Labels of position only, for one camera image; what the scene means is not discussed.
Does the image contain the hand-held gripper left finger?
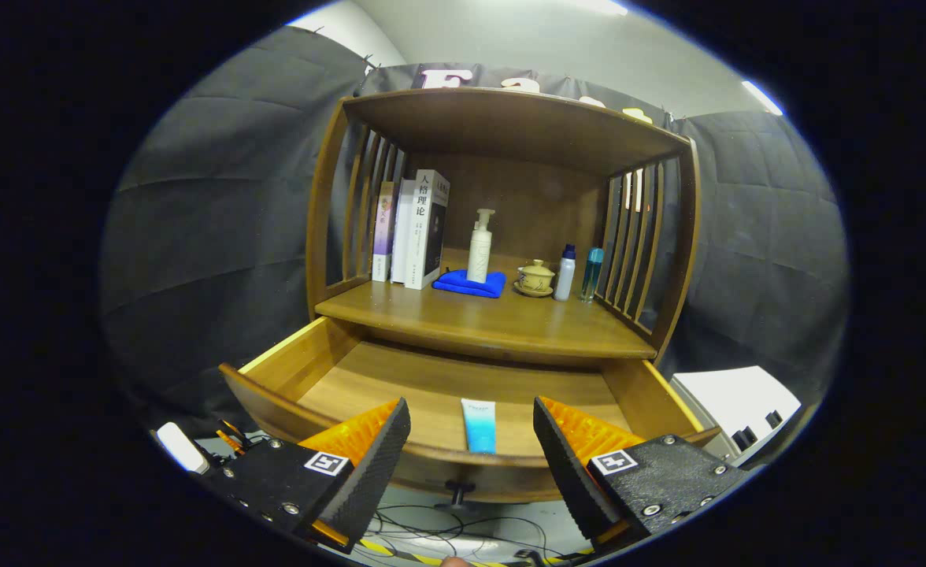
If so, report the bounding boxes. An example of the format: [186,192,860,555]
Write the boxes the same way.
[209,398,413,552]

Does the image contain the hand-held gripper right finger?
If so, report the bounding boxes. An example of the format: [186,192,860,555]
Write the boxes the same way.
[532,396,751,552]

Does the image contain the blue cosmetic tube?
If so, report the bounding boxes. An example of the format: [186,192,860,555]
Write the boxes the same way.
[461,398,497,455]

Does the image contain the wooden drawer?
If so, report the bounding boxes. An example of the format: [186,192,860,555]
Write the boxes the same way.
[219,315,722,505]

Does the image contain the wooden countertop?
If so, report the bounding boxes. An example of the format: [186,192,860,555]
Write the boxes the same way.
[315,248,658,363]

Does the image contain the brown wooden cabinet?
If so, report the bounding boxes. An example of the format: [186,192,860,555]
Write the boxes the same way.
[306,87,702,367]

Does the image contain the yellow black floor tape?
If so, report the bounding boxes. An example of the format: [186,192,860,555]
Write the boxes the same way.
[357,537,511,567]

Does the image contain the white box unit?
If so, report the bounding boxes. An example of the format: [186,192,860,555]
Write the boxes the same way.
[672,365,802,465]

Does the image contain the white bottle with blue cap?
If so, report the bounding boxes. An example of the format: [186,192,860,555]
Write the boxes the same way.
[554,243,577,302]

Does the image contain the beige lidded teacup with saucer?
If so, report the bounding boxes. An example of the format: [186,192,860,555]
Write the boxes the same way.
[513,259,556,298]

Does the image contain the clear blue bottle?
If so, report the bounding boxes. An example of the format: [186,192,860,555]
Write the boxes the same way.
[579,247,605,304]

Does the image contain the blue folded cloth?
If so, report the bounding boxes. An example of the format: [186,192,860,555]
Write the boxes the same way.
[432,269,507,299]

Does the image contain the purple spine book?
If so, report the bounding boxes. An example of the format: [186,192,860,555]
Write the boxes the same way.
[372,181,398,283]

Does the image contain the thin white book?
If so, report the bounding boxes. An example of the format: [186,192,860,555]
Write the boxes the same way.
[390,178,418,285]

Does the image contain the white pump bottle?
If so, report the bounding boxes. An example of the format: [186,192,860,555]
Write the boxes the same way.
[467,209,497,284]

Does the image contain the grey portrait cover book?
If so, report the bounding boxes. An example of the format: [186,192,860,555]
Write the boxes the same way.
[405,169,451,291]

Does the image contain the rectangular ceiling lamp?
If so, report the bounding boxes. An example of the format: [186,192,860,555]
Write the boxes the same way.
[741,79,784,117]

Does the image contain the black floor cables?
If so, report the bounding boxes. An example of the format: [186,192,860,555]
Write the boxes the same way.
[353,504,582,566]

